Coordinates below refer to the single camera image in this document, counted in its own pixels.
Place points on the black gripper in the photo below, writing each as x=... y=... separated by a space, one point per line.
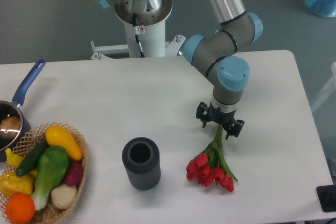
x=226 y=119

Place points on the red tulip bouquet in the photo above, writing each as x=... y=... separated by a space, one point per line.
x=209 y=166

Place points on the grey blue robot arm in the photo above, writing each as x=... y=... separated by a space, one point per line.
x=214 y=58

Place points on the dark grey ribbed vase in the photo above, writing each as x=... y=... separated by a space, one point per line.
x=141 y=160

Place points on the black device at edge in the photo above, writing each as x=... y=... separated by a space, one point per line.
x=326 y=195

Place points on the yellow squash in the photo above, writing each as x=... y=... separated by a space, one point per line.
x=59 y=136

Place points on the white garlic bulb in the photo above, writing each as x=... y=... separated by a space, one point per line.
x=63 y=196

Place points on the green bok choy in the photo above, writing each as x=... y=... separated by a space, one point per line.
x=51 y=169

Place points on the woven wicker basket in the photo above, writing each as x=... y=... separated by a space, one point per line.
x=50 y=213

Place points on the dark green cucumber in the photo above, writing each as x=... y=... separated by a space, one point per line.
x=31 y=160

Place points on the small yellow banana pepper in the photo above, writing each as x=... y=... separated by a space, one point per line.
x=13 y=159

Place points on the brown bread roll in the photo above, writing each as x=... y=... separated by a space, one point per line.
x=10 y=127

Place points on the orange fruit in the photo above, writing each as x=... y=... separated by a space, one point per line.
x=20 y=208

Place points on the yellow gourd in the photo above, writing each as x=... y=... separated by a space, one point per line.
x=12 y=184

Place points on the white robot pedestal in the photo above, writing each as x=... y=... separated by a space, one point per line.
x=145 y=30

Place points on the blue handled saucepan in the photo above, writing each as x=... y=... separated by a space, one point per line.
x=13 y=107

